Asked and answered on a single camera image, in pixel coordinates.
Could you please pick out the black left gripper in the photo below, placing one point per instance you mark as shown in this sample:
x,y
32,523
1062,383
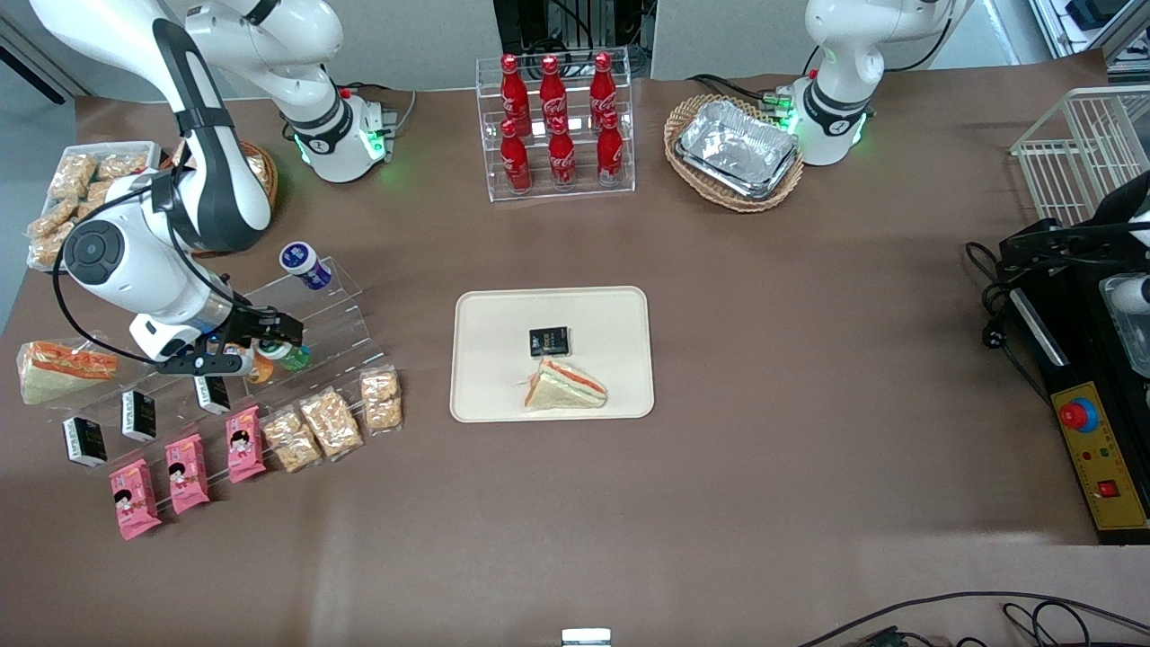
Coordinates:
x,y
1098,231

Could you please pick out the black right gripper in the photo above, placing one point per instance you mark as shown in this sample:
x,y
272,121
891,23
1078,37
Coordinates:
x,y
247,322

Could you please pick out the green gum bottle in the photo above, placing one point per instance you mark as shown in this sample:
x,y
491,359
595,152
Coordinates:
x,y
295,357

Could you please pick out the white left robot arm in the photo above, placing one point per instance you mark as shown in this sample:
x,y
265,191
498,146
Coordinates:
x,y
840,54

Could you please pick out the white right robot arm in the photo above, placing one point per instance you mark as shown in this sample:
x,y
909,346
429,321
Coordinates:
x,y
296,36

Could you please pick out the orange gum bottle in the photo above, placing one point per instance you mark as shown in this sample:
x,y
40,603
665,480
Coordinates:
x,y
262,368

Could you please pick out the blue gum bottle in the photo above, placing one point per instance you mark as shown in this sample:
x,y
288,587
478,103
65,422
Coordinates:
x,y
305,265

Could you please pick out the beige plastic serving tray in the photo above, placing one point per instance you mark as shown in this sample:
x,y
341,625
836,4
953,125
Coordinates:
x,y
503,359

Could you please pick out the white rectangular snack tray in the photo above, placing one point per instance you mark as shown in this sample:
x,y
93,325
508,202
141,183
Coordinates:
x,y
36,180

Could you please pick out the small black white carton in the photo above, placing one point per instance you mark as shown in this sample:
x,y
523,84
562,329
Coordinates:
x,y
211,392
85,440
139,415

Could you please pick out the clear wrapped nut bar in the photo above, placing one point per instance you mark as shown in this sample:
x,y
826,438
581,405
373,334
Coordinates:
x,y
331,422
292,440
381,400

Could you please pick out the pink snack pack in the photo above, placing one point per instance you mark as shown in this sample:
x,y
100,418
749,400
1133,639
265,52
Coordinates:
x,y
244,445
187,474
135,499

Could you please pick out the dark brown wicker basket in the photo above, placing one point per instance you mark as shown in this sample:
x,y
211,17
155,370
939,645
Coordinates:
x,y
271,180

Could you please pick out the clear bag of crackers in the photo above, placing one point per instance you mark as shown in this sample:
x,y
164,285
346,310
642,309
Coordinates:
x,y
256,171

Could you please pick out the black sealing machine yellow panel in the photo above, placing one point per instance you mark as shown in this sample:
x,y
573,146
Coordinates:
x,y
1096,449

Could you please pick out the grey background shelf unit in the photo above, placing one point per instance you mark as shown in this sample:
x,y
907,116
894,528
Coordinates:
x,y
1092,27

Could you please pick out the triangular wrapped sandwich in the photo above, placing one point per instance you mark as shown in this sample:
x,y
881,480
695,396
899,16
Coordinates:
x,y
561,391
63,373

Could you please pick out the clear bag of nut snacks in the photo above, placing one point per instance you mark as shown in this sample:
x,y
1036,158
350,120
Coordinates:
x,y
72,175
121,165
52,217
97,196
49,247

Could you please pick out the small flat black box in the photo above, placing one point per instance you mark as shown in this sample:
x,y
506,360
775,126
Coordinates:
x,y
549,341

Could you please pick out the clear acrylic bottle rack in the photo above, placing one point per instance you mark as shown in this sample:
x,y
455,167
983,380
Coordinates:
x,y
490,135

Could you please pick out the red cola bottle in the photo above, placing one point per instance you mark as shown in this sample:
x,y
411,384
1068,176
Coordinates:
x,y
552,88
516,162
610,151
510,90
561,157
603,83

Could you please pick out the light wicker basket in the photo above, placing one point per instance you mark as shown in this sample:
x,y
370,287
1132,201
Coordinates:
x,y
737,202

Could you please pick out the stacked silver foil trays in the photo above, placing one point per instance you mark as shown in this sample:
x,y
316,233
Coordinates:
x,y
737,144

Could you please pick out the black background equipment rack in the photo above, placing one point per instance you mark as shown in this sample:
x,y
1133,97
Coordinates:
x,y
539,22

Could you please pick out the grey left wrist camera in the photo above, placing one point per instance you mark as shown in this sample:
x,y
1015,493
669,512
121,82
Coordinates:
x,y
1127,292

